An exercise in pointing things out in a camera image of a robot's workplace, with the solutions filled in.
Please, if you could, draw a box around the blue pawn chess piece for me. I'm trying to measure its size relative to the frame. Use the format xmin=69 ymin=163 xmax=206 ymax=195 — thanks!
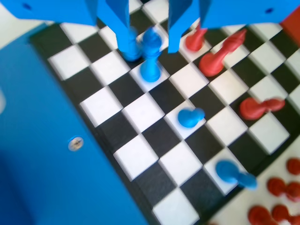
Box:
xmin=177 ymin=107 xmax=206 ymax=128
xmin=215 ymin=159 xmax=258 ymax=190
xmin=120 ymin=27 xmax=143 ymax=63

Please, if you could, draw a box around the red knight chess piece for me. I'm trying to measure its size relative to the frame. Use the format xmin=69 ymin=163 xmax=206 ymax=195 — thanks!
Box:
xmin=267 ymin=177 xmax=288 ymax=196

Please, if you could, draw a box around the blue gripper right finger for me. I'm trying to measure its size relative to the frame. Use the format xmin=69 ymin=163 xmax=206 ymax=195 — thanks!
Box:
xmin=168 ymin=0 xmax=200 ymax=53

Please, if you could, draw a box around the red plastic chess bishop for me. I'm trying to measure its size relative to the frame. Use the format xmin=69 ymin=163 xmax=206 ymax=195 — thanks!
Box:
xmin=198 ymin=29 xmax=248 ymax=77

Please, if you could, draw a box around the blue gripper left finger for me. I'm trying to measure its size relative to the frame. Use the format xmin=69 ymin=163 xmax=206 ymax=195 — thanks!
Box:
xmin=97 ymin=0 xmax=130 ymax=53

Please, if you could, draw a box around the silver base plate screw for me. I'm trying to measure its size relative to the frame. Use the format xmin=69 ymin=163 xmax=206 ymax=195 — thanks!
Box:
xmin=67 ymin=135 xmax=84 ymax=152

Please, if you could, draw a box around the black white chessboard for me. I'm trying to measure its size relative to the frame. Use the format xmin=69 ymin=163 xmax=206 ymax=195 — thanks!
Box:
xmin=29 ymin=0 xmax=300 ymax=225

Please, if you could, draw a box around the blue pawn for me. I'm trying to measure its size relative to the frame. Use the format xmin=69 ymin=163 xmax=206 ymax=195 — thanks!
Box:
xmin=139 ymin=27 xmax=164 ymax=83

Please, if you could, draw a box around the red flat object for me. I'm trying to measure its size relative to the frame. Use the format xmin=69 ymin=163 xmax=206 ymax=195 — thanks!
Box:
xmin=279 ymin=10 xmax=300 ymax=32

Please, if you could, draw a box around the red rook chess piece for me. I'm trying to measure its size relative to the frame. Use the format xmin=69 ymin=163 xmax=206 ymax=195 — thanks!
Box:
xmin=271 ymin=204 xmax=293 ymax=223
xmin=247 ymin=205 xmax=274 ymax=225

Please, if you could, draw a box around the red pawn chess piece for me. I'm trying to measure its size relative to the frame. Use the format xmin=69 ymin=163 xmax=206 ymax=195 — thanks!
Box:
xmin=185 ymin=23 xmax=208 ymax=52
xmin=239 ymin=97 xmax=286 ymax=120
xmin=285 ymin=182 xmax=300 ymax=202
xmin=286 ymin=158 xmax=300 ymax=175

